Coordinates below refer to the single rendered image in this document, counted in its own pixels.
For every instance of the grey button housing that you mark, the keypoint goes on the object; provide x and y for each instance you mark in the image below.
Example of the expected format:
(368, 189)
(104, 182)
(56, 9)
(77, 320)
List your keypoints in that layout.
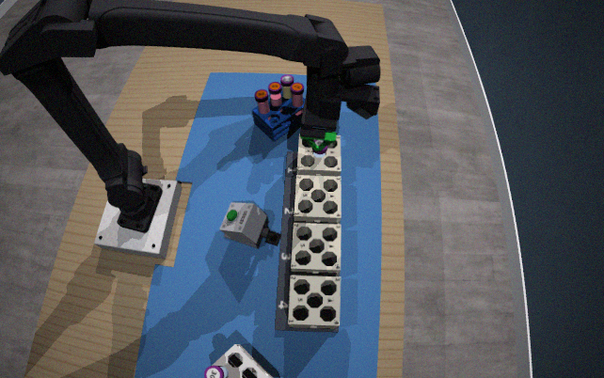
(246, 222)

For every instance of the blue flat mat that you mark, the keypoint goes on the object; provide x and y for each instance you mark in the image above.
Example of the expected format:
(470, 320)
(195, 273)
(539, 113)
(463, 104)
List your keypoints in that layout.
(221, 292)

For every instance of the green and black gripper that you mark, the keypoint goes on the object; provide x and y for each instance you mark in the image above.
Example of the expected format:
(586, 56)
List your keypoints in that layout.
(311, 118)

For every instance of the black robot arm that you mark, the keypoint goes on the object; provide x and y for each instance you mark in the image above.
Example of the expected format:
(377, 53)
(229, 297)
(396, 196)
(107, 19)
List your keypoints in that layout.
(61, 29)

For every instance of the blue tube rack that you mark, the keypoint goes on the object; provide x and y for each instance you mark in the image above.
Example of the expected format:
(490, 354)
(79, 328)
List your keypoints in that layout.
(272, 130)

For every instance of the white bucket adapter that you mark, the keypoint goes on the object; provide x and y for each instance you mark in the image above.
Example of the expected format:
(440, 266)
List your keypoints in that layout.
(310, 165)
(323, 258)
(318, 200)
(327, 289)

